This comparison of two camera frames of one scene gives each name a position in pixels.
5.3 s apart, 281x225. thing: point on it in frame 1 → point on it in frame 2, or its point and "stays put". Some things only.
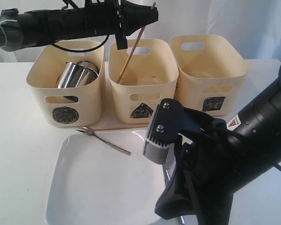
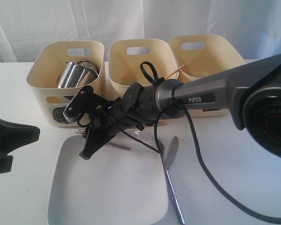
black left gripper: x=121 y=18 → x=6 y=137
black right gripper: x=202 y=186 → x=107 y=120
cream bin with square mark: x=211 y=73 stays put
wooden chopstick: x=132 y=52 → x=174 y=72
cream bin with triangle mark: x=150 y=77 stays put
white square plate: x=105 y=179 stays put
